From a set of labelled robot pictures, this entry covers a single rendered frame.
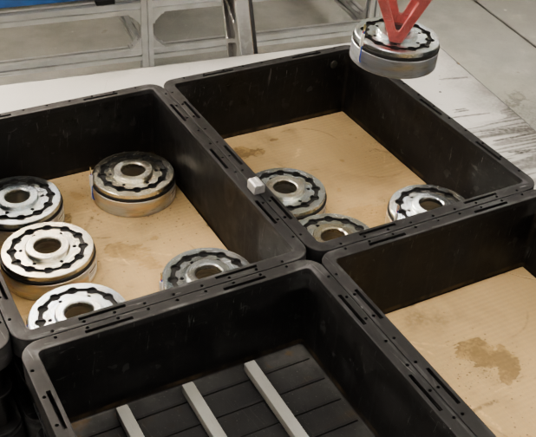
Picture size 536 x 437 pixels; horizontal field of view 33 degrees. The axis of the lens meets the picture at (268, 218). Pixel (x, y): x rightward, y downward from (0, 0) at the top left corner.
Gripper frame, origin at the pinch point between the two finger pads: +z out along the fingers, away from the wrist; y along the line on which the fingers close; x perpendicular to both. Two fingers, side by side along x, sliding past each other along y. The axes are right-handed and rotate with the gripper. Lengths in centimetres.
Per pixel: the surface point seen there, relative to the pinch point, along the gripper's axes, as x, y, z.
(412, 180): -5.3, 2.2, 21.9
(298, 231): 6.2, -26.0, 12.7
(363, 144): 2.0, 9.7, 22.0
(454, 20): -20, 254, 101
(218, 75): 22.4, 5.3, 12.7
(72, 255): 30.5, -27.5, 20.2
